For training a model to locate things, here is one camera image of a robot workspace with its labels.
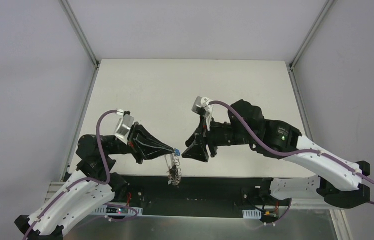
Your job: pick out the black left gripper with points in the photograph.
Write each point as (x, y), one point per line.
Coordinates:
(135, 143)

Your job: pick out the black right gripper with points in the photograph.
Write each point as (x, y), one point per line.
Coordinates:
(209, 141)

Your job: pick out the large steel keyring plate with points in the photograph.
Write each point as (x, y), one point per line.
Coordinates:
(174, 171)

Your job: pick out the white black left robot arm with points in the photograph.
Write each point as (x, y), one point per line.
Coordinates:
(91, 185)

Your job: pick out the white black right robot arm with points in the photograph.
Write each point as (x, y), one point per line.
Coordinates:
(335, 181)

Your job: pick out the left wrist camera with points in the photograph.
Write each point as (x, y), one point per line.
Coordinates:
(123, 126)

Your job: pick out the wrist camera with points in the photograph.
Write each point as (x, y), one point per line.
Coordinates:
(203, 108)
(123, 126)

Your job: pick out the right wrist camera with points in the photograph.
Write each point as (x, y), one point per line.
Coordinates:
(203, 108)

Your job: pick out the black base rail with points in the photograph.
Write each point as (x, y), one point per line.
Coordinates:
(205, 197)

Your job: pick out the metal base plate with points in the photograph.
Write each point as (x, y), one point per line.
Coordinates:
(296, 225)

